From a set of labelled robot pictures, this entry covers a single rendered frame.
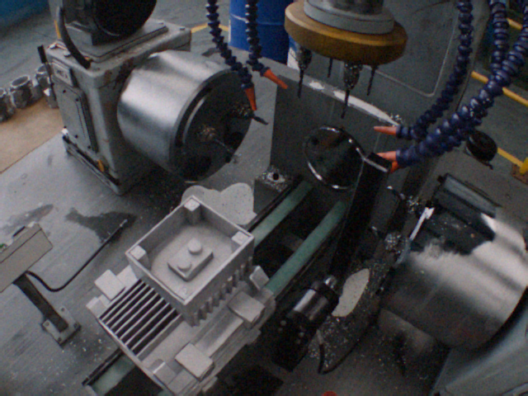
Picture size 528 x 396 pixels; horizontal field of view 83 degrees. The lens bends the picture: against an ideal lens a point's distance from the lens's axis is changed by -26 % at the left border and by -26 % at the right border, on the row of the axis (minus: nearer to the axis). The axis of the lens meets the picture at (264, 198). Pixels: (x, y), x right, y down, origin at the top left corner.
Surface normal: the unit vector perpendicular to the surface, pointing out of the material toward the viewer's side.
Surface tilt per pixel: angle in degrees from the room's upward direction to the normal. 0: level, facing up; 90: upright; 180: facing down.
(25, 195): 0
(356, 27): 90
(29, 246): 53
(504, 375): 90
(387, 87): 90
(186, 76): 17
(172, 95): 36
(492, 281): 43
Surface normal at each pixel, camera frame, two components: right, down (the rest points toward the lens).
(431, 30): -0.60, 0.57
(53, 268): 0.06, -0.67
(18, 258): 0.67, -0.03
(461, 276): -0.40, -0.04
